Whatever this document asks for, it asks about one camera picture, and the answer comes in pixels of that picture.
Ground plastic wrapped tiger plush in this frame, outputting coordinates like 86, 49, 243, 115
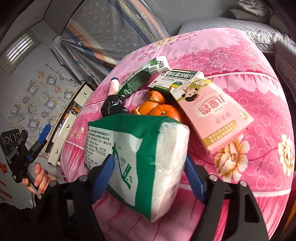
236, 0, 270, 17

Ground grey quilted sofa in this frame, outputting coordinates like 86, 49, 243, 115
179, 5, 295, 97

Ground person's left hand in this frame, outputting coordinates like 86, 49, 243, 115
34, 162, 57, 194

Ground wall vent window blind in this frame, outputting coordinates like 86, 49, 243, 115
1, 28, 41, 76

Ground green tissue pack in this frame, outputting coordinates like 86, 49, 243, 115
84, 114, 190, 222

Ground orange tangerine back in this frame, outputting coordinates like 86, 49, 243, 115
132, 91, 165, 115

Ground pink floral table cover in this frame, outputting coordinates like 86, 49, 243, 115
60, 28, 295, 240

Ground white black cabinet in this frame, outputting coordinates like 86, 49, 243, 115
45, 81, 94, 167

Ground pink cream tube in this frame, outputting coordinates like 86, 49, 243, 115
108, 77, 119, 96

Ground black sleeve left forearm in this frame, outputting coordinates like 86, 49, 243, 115
1, 194, 81, 240

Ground black plastic bag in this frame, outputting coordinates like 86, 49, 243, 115
101, 94, 130, 118

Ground grey bolster pillow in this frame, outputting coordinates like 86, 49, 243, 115
227, 9, 268, 24

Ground cartoon wall sticker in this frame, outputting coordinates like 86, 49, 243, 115
8, 64, 81, 147

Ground striped cloth covered wardrobe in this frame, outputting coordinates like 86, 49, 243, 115
52, 1, 170, 85

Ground orange tangerine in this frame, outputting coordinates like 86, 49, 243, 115
147, 104, 183, 122
132, 91, 165, 115

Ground green white medicine box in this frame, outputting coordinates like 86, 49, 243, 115
148, 69, 204, 93

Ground green milk carton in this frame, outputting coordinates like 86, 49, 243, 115
117, 56, 170, 98

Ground orange tangerine front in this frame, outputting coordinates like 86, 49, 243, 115
147, 104, 183, 122

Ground pink cartoon box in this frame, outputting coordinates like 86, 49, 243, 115
171, 79, 254, 155

